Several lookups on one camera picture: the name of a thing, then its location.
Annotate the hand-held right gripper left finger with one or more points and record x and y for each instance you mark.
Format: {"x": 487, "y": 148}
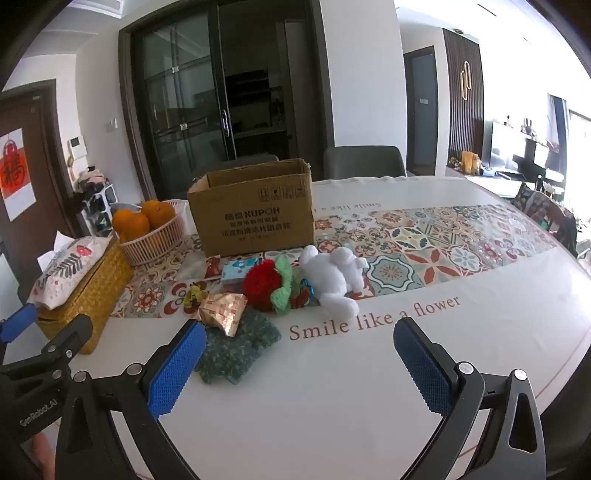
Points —
{"x": 178, "y": 369}

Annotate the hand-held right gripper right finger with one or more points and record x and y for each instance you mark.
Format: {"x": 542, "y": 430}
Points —
{"x": 425, "y": 369}

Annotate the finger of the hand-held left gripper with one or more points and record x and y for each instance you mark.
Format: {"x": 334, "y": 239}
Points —
{"x": 69, "y": 336}
{"x": 18, "y": 321}

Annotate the red snack packet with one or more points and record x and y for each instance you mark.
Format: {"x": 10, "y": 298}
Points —
{"x": 224, "y": 314}

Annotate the blue cartoon tissue packet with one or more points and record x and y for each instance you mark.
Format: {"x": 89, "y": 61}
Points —
{"x": 238, "y": 271}

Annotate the brown cardboard box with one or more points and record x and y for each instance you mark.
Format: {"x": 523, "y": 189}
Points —
{"x": 254, "y": 217}

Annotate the person's left hand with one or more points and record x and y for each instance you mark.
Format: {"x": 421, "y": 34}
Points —
{"x": 44, "y": 450}

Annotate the yellow woven tissue box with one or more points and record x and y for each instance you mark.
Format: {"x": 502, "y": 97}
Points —
{"x": 94, "y": 300}

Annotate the floral tissue pack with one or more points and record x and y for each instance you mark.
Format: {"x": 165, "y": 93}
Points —
{"x": 64, "y": 272}

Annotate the green knitted cloth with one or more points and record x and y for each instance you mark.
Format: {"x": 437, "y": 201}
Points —
{"x": 240, "y": 348}

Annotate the small yellow green toy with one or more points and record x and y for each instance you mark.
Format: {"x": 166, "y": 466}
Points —
{"x": 195, "y": 295}

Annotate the patterned tablecloth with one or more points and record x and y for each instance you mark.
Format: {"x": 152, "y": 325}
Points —
{"x": 332, "y": 397}

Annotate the red and green plush toy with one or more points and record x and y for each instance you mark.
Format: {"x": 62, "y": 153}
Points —
{"x": 261, "y": 286}

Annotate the white plastic basket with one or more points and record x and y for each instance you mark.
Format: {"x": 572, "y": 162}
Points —
{"x": 154, "y": 244}

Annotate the orange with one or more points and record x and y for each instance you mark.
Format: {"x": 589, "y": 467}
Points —
{"x": 130, "y": 226}
{"x": 159, "y": 213}

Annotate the white shoe rack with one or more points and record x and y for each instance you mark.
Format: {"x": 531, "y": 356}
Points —
{"x": 99, "y": 207}

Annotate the white plush toy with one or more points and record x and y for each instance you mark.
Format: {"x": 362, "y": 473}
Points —
{"x": 328, "y": 277}

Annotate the colourful keyring toy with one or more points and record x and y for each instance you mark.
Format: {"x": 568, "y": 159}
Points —
{"x": 302, "y": 293}

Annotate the red paper door poster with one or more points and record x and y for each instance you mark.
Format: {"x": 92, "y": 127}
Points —
{"x": 14, "y": 168}

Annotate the pile of clothes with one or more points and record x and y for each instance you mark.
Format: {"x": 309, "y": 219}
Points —
{"x": 92, "y": 177}

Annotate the brown wooden door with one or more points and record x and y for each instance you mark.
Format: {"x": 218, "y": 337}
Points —
{"x": 46, "y": 161}

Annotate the chair with patterned cushion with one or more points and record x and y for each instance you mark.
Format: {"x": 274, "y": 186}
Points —
{"x": 540, "y": 207}

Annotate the grey chair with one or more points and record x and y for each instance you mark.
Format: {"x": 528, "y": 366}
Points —
{"x": 364, "y": 161}

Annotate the dark room door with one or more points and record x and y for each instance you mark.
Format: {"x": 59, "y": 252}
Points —
{"x": 425, "y": 110}

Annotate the dark glass sliding door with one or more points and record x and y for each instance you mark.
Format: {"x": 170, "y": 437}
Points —
{"x": 217, "y": 92}

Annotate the white wall intercom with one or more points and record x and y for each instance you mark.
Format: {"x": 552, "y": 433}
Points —
{"x": 77, "y": 147}

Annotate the dark slatted wall panel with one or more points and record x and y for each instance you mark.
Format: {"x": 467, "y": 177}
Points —
{"x": 475, "y": 120}

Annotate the gold wall ornament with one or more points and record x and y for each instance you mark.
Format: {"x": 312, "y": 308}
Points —
{"x": 465, "y": 81}

